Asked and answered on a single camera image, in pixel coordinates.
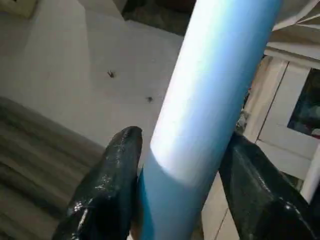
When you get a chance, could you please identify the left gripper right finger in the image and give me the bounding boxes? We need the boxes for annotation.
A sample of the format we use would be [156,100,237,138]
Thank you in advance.
[218,131,320,240]

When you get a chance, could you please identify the grey curtain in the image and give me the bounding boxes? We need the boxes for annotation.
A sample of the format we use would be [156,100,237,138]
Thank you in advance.
[0,96,106,240]

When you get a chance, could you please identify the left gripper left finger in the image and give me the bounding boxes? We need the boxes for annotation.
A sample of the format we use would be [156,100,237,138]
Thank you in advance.
[51,125,145,240]

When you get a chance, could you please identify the white plastic table leg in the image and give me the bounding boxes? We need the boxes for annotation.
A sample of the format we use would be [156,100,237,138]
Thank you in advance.
[136,0,285,240]

